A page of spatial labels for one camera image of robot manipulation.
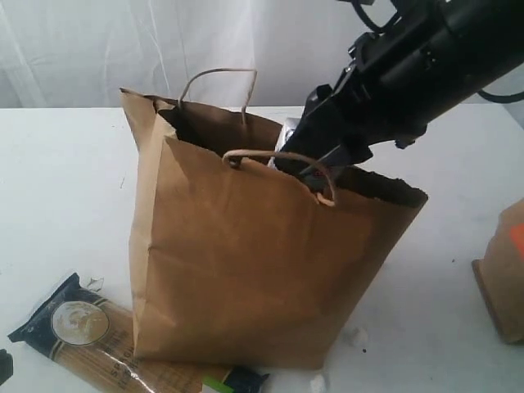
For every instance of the brown pouch with orange label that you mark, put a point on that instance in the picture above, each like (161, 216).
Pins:
(499, 275)

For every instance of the brown paper shopping bag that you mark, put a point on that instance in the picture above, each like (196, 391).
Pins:
(233, 262)

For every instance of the small white milk carton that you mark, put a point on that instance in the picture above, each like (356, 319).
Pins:
(288, 128)

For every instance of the white backdrop curtain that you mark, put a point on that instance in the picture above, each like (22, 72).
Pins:
(82, 53)

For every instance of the spaghetti packet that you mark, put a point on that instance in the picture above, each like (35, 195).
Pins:
(92, 337)

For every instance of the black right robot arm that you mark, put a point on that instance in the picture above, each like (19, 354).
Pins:
(484, 41)

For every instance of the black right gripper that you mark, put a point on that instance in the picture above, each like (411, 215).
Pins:
(388, 92)

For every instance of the white crumpled ball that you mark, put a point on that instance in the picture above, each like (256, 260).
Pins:
(357, 337)
(319, 381)

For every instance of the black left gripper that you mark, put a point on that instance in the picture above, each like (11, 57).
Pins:
(6, 364)

